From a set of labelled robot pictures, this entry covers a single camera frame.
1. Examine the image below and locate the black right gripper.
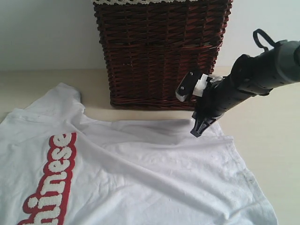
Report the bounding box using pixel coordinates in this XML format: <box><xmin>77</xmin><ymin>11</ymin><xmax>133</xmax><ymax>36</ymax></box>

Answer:
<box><xmin>190</xmin><ymin>77</ymin><xmax>255</xmax><ymax>137</ymax></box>

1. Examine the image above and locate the white t-shirt red logo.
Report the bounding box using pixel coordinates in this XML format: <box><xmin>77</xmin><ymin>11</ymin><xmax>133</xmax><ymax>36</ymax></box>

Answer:
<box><xmin>0</xmin><ymin>83</ymin><xmax>278</xmax><ymax>225</ymax></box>

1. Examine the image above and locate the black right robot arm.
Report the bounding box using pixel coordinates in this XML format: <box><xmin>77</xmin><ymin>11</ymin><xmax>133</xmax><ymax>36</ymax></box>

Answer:
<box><xmin>191</xmin><ymin>41</ymin><xmax>300</xmax><ymax>137</ymax></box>

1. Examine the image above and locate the dark brown wicker basket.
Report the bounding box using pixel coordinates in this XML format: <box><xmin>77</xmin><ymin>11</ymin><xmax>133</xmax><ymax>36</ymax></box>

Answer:
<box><xmin>93</xmin><ymin>0</ymin><xmax>233</xmax><ymax>111</ymax></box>

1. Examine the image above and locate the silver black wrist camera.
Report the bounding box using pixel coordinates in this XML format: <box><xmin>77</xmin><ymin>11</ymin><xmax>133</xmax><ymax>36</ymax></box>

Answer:
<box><xmin>175</xmin><ymin>70</ymin><xmax>201</xmax><ymax>102</ymax></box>

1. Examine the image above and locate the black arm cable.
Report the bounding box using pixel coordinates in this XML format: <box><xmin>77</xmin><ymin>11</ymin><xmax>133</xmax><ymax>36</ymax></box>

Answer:
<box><xmin>252</xmin><ymin>29</ymin><xmax>278</xmax><ymax>51</ymax></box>

